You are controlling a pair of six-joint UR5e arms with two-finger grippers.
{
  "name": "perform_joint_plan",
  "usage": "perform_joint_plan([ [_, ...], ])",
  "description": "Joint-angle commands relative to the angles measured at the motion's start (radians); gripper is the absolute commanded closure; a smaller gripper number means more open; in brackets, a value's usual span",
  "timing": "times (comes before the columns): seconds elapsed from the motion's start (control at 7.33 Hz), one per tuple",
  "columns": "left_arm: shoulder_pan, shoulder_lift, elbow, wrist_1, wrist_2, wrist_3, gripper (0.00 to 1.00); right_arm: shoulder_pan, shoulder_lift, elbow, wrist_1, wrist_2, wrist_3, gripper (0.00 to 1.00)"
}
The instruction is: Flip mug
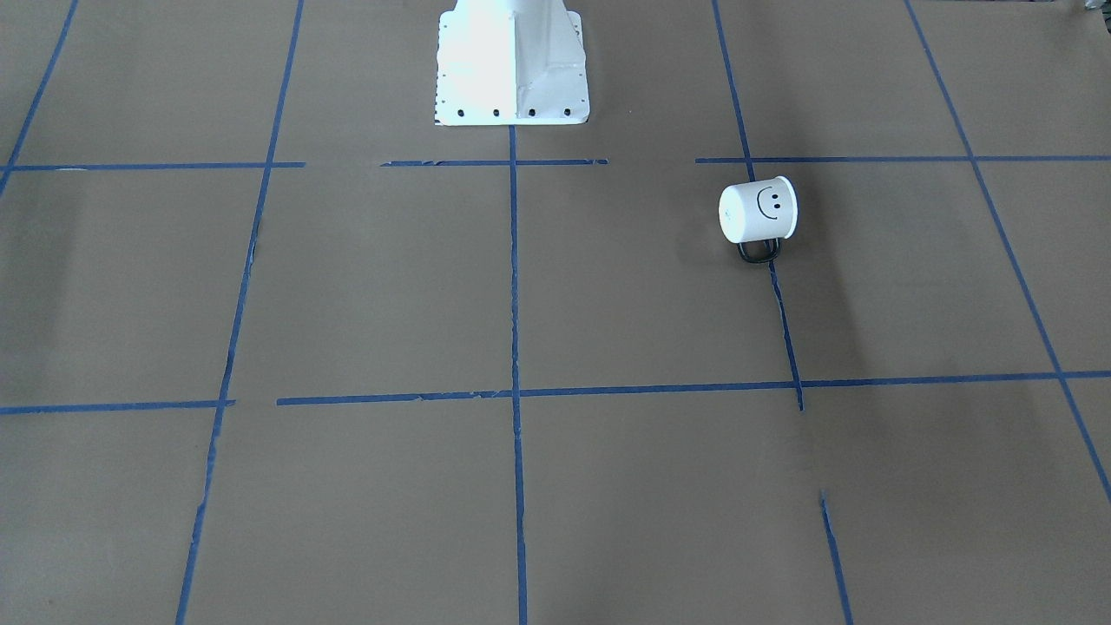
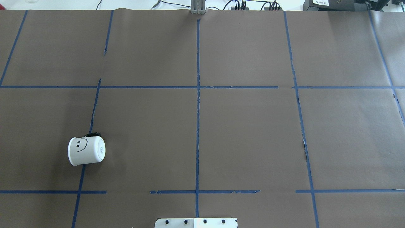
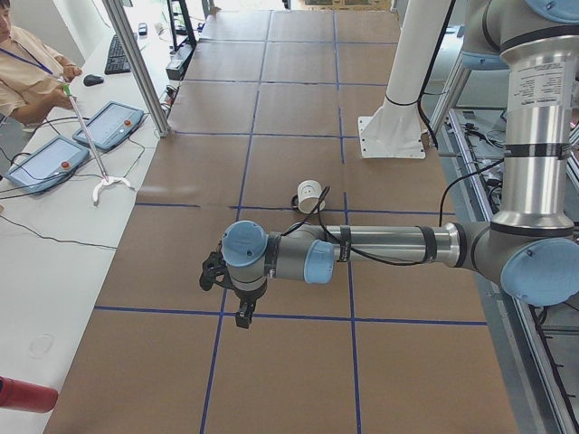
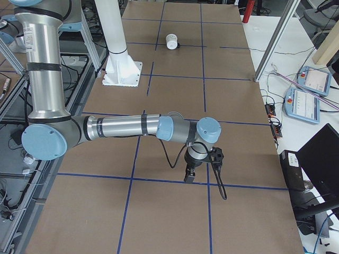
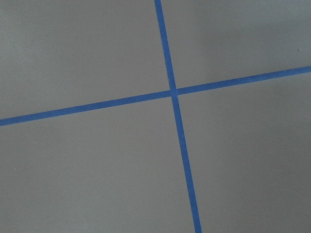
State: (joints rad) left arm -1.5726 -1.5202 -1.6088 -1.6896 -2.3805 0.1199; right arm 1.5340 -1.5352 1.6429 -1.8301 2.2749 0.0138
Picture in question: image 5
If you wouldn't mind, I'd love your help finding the blue tape strip crosswise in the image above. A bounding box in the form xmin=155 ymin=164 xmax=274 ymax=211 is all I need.
xmin=0 ymin=66 xmax=311 ymax=126

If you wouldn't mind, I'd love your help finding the blue tape strip lengthwise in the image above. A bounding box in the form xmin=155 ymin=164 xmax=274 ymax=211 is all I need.
xmin=154 ymin=0 xmax=202 ymax=233

